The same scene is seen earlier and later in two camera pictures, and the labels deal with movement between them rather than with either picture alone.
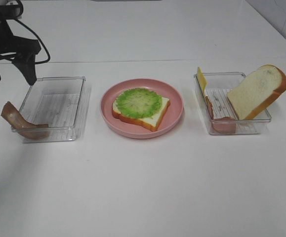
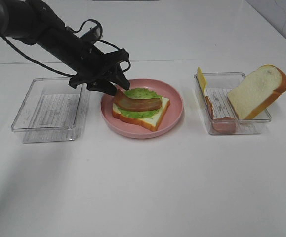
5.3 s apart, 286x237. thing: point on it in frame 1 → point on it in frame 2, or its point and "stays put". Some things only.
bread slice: (153, 122) stays put
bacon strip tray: (17, 122) → (137, 104)
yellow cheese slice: (202, 79) stays put
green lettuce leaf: (140, 102) stays put
